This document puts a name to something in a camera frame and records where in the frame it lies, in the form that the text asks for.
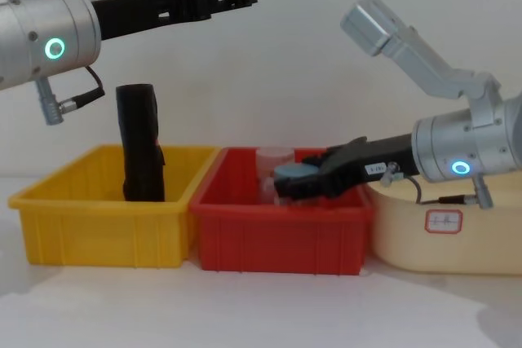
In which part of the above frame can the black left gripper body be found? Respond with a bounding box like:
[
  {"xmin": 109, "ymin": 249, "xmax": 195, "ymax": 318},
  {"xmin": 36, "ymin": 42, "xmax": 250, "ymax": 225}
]
[{"xmin": 90, "ymin": 0, "xmax": 196, "ymax": 42}]

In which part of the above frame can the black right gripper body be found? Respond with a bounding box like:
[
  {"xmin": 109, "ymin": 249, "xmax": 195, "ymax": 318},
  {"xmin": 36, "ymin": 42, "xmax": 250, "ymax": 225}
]
[{"xmin": 320, "ymin": 133, "xmax": 419, "ymax": 199}]

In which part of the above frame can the clear plastic cup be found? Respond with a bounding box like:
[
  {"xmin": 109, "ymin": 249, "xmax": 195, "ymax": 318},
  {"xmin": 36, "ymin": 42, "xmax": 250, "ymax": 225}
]
[{"xmin": 255, "ymin": 147, "xmax": 295, "ymax": 205}]

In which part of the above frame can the red plastic bin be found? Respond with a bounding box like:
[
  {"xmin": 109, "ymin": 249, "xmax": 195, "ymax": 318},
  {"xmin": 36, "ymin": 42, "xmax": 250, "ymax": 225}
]
[{"xmin": 188, "ymin": 147, "xmax": 374, "ymax": 276}]

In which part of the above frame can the white red-edged label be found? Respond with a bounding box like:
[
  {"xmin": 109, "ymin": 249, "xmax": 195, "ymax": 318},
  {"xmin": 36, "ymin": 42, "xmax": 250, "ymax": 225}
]
[{"xmin": 423, "ymin": 208, "xmax": 464, "ymax": 236}]

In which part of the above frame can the cream plastic basin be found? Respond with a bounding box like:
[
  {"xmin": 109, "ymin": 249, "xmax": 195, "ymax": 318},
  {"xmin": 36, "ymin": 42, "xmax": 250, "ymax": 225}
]
[{"xmin": 364, "ymin": 176, "xmax": 522, "ymax": 276}]

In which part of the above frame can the black upright tool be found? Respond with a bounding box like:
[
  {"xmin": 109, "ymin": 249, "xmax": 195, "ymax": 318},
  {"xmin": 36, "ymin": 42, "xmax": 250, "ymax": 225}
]
[{"xmin": 115, "ymin": 83, "xmax": 166, "ymax": 204}]

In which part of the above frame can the yellow plastic bin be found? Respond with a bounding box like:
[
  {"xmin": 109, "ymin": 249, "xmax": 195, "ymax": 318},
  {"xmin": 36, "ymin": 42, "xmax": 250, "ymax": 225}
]
[{"xmin": 7, "ymin": 143, "xmax": 223, "ymax": 270}]

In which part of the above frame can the dark right wrist cable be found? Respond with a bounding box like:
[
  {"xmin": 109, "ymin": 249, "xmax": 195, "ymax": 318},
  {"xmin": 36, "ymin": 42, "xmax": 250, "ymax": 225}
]
[{"xmin": 380, "ymin": 160, "xmax": 495, "ymax": 209}]

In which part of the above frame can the dark wrist cable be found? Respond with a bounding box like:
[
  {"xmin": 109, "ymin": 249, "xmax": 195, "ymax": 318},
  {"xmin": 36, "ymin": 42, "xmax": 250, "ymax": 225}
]
[
  {"xmin": 380, "ymin": 160, "xmax": 495, "ymax": 209},
  {"xmin": 34, "ymin": 65, "xmax": 105, "ymax": 126}
]

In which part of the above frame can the dark left wrist cable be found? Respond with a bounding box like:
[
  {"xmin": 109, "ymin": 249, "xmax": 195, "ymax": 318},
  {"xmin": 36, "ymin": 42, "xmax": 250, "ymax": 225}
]
[{"xmin": 34, "ymin": 65, "xmax": 105, "ymax": 126}]

